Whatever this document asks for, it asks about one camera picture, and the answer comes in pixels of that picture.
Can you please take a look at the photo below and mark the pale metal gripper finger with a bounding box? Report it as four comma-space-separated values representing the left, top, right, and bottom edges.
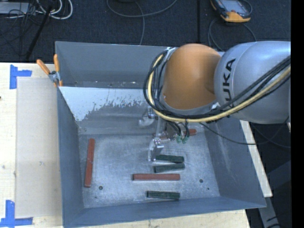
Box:
138, 107, 159, 128
148, 138, 165, 162

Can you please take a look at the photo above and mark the dark green flat block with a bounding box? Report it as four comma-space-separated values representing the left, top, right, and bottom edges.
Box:
146, 190, 181, 200
152, 162, 186, 174
155, 154, 185, 164

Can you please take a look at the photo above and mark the red-brown flat block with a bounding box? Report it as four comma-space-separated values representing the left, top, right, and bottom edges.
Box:
132, 173, 181, 181
84, 138, 96, 188

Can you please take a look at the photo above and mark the grey metal bin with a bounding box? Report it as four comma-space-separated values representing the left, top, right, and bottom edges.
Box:
54, 41, 267, 228

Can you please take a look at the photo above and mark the pale flat board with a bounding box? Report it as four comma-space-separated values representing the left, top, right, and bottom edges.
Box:
14, 76, 63, 219

